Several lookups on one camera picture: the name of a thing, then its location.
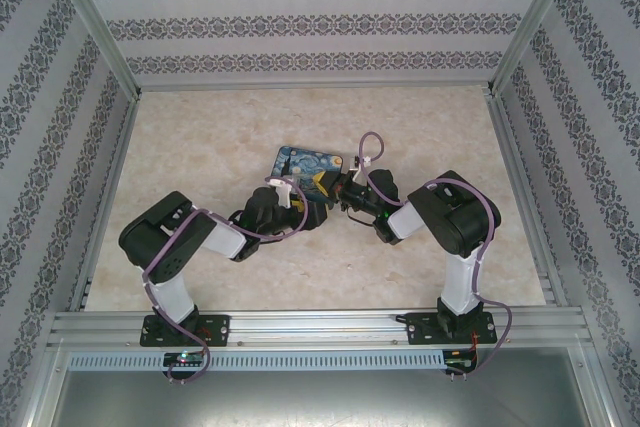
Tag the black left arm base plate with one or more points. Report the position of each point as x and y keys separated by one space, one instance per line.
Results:
x=215 y=329

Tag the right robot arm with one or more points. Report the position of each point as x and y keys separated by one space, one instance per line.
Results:
x=460 y=217

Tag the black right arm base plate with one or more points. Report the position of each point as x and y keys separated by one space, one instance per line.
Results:
x=420 y=329

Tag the aluminium back rail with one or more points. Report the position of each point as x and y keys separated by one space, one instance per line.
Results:
x=315 y=89

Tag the aluminium side rail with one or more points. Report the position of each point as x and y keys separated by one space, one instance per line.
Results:
x=525 y=202
x=107 y=202

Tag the aluminium frame post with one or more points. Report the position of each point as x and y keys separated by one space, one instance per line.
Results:
x=535 y=17
x=90 y=17

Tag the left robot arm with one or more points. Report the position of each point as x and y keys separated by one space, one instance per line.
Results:
x=170 y=237

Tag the teal box with painting print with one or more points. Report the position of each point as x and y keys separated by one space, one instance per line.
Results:
x=300 y=162

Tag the aluminium mounting rail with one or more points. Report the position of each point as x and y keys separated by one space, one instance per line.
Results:
x=315 y=327

